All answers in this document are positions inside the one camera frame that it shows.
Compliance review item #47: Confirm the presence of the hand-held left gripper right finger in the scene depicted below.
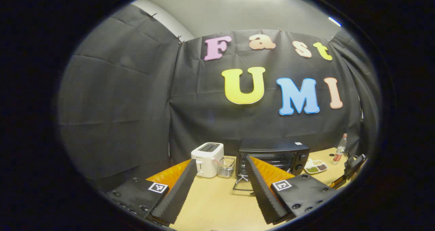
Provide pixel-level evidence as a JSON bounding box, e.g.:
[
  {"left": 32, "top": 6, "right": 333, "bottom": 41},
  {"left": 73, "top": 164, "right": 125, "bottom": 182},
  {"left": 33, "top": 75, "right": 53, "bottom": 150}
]
[{"left": 245, "top": 155, "right": 340, "bottom": 225}]

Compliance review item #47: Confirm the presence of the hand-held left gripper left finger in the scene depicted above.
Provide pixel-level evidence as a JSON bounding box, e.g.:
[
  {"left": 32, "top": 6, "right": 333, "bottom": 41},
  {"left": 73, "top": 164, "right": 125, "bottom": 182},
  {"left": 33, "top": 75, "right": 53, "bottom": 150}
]
[{"left": 102, "top": 159, "right": 198, "bottom": 225}]

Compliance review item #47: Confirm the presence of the black electric oven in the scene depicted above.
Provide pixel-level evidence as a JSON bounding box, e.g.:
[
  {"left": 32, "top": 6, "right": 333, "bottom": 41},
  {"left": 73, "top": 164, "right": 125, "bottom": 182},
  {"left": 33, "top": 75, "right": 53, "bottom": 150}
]
[{"left": 233, "top": 141, "right": 310, "bottom": 192}]

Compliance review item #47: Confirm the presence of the clear red label water bottle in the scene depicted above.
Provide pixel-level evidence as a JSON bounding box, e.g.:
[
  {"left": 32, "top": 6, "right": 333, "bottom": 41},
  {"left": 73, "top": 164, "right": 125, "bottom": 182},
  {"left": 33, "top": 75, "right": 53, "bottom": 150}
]
[{"left": 332, "top": 133, "right": 348, "bottom": 165}]

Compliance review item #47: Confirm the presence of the white divided dish of beans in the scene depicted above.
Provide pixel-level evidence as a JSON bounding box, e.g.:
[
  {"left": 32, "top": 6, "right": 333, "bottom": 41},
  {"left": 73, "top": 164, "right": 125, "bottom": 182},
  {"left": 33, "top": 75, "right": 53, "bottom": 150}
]
[{"left": 304, "top": 159, "right": 329, "bottom": 174}]

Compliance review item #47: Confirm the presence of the clear plastic container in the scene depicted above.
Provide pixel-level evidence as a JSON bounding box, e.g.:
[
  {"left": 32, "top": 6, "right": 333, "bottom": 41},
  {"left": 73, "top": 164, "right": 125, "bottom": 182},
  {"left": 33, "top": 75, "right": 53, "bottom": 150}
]
[{"left": 217, "top": 157, "right": 236, "bottom": 179}]

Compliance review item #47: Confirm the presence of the white toaster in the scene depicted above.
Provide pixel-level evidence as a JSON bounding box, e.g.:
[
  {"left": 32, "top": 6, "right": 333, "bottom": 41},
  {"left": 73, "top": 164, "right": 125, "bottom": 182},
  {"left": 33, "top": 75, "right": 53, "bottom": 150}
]
[{"left": 191, "top": 142, "right": 224, "bottom": 178}]

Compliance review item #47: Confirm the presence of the black backdrop cloth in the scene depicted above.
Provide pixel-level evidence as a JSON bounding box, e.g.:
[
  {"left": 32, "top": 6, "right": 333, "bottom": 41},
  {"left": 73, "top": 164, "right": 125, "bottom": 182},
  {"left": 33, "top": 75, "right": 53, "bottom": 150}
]
[{"left": 57, "top": 3, "right": 381, "bottom": 191}]

